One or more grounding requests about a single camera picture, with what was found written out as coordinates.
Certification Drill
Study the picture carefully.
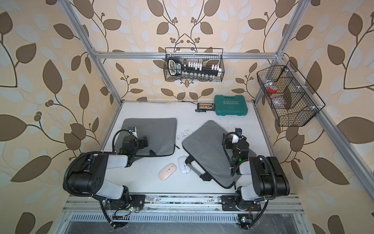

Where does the aluminium frame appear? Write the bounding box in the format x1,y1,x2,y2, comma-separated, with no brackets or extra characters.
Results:
56,0,374,234

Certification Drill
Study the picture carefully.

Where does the white computer mouse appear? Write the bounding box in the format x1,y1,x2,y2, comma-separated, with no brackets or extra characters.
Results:
178,156,191,175

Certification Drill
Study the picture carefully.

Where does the red item in basket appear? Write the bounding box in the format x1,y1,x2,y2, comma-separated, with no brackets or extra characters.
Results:
267,85,278,95

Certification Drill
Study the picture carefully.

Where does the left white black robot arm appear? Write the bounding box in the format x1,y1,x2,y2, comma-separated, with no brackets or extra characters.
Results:
63,127,148,229

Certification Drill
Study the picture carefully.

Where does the black wire basket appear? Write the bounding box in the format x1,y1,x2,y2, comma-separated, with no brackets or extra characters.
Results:
162,47,225,82
257,61,326,127

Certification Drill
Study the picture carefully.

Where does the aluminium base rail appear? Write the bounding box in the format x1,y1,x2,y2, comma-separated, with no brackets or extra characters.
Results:
62,192,304,224

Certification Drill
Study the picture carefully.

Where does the back black wire basket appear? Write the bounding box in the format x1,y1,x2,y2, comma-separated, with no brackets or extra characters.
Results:
162,47,225,82

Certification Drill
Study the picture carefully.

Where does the right black wire basket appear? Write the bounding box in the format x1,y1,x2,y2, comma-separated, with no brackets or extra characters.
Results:
257,61,326,127

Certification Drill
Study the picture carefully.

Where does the black screwdriver bit set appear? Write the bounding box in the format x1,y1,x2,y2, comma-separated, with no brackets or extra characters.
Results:
195,103,215,112

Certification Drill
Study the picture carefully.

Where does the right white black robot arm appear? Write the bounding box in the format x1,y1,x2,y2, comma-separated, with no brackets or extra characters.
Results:
220,128,290,230

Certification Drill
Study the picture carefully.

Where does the grey laptop bag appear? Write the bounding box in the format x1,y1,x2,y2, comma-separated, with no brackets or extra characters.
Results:
121,118,177,157
182,121,257,189

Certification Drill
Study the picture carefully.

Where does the black socket holder rail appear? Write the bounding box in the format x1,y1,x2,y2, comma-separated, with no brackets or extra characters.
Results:
164,57,224,77

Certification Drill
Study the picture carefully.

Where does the pink computer mouse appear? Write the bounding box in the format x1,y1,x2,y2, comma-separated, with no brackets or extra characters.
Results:
158,163,177,181

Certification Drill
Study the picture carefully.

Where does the green plastic tool case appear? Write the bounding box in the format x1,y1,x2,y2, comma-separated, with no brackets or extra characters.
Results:
214,95,248,116

